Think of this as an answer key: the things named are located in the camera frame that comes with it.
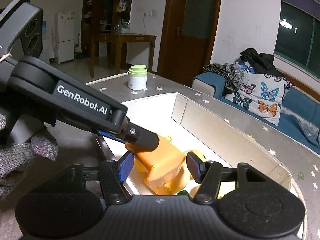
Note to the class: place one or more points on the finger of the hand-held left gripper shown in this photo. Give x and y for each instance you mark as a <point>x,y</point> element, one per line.
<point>142,137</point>

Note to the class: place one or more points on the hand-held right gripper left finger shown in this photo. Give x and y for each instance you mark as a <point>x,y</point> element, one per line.
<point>125,167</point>

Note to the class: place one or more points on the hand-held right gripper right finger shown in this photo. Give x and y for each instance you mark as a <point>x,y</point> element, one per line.
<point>193,167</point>

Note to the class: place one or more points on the yellow plastic duck toy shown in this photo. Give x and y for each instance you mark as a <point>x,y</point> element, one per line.
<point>175,182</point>

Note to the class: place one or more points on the orange block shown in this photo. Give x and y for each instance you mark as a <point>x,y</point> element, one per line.
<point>162,160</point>

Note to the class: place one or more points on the white cardboard box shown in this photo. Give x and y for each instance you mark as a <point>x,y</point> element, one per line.
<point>225,135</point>

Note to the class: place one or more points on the person's left hand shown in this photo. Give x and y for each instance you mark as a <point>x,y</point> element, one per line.
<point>15,162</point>

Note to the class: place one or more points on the water dispenser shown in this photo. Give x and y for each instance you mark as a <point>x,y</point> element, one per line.
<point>47,45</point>

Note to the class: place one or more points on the white refrigerator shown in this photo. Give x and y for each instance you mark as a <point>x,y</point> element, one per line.
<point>64,37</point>

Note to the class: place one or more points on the broom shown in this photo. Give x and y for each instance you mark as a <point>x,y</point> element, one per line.
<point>78,48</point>

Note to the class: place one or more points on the grey starred table cover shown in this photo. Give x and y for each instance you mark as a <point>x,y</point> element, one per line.
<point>165,85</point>

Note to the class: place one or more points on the white jar with green lid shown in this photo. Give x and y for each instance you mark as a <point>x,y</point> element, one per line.
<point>137,80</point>

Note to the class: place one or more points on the grey clothes pile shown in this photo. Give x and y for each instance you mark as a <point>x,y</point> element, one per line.
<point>225,76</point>

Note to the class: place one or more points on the wooden side table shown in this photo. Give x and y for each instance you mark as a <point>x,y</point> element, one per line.
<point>125,38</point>

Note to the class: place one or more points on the butterfly print pillow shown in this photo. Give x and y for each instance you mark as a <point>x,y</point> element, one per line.
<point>262,97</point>

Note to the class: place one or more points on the clear glass jars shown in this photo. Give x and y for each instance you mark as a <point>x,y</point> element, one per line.
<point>123,28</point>

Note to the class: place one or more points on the dark wooden shelf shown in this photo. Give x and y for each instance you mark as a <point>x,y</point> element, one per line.
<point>105,5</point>

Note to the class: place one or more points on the blue sofa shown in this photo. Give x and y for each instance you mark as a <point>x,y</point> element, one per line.
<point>300,112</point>

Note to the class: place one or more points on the black clothing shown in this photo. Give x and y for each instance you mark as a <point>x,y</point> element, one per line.
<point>265,62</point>

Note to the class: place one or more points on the brown wooden door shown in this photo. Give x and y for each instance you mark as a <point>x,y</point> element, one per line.
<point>192,17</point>

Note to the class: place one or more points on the green framed window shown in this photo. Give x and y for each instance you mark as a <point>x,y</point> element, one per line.
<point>300,42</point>

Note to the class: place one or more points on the white wall socket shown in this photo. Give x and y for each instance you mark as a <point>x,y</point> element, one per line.
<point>148,13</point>

